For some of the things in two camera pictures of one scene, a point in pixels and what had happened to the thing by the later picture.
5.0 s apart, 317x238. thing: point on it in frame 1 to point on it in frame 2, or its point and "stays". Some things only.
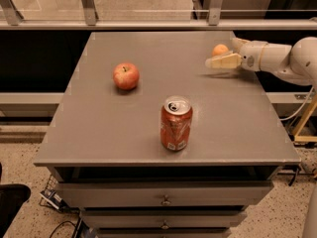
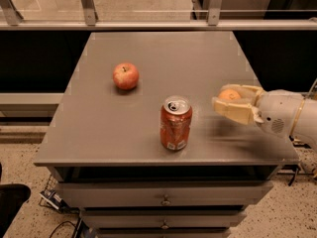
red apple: (126, 75) stays
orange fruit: (219, 50) to (229, 94)
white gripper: (250, 58) to (276, 113)
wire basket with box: (50, 195) stays
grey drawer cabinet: (103, 144) stays
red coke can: (176, 123) stays
